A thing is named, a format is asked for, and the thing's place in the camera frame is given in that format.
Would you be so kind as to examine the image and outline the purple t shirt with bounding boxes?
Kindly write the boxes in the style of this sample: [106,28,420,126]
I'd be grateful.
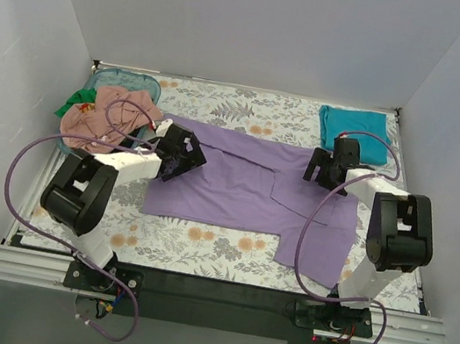
[142,115,358,289]

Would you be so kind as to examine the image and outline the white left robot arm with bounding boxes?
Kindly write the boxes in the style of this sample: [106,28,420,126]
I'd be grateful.
[40,119,206,292]

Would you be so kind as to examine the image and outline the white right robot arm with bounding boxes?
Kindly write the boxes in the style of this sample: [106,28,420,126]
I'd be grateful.
[293,131,434,331]

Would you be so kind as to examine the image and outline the folded teal t shirt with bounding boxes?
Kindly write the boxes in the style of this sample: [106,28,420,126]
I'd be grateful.
[319,104,391,166]

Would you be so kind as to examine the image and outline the pink t shirt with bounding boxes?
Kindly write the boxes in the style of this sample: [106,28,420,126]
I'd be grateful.
[60,85,163,154]

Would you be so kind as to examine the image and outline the blue plastic basket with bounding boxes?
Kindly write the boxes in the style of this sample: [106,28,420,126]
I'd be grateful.
[57,60,166,170]

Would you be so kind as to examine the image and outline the green t shirt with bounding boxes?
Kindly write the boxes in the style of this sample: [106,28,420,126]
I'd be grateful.
[54,88,97,118]

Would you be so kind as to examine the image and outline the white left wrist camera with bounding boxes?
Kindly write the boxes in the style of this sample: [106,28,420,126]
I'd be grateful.
[148,118,174,137]

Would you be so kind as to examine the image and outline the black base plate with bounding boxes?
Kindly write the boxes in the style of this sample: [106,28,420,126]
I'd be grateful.
[59,253,379,344]

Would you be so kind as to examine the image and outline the aluminium frame rail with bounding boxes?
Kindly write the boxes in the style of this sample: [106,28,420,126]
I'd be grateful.
[0,245,448,344]

